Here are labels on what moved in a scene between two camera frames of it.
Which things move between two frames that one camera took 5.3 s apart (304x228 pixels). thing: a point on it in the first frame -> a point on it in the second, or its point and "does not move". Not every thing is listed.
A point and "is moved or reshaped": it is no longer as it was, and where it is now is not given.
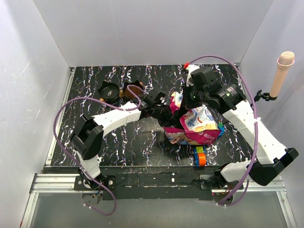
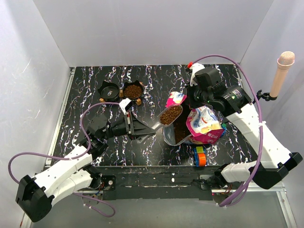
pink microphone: [286, 59] does not move
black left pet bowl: [109, 91] does not move
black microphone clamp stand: [266, 96] does not move
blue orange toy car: [200, 156] does not move
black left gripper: [169, 119] -> [135, 128]
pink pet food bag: [201, 127] is moved or reshaped
